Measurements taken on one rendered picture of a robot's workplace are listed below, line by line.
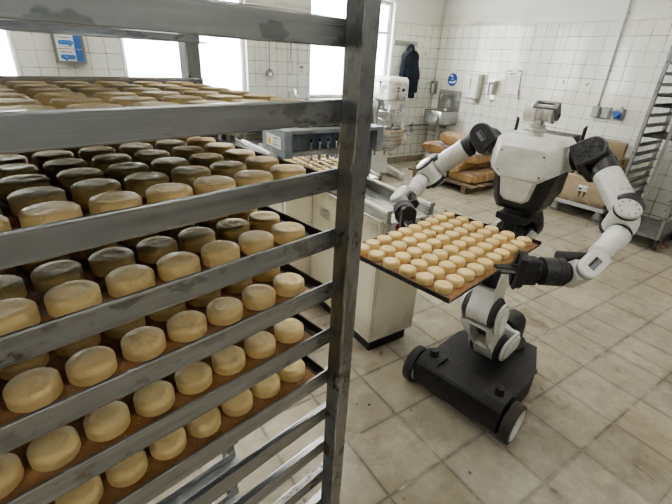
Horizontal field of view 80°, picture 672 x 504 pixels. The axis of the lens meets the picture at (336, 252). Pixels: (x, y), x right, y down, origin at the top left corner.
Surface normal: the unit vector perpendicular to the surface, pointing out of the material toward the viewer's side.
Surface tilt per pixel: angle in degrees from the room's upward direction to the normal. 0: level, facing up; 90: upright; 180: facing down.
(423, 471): 0
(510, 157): 91
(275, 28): 90
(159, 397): 0
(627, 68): 90
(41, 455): 0
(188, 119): 90
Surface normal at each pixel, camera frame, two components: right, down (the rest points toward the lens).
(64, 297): 0.05, -0.90
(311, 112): 0.70, 0.34
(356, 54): -0.72, 0.27
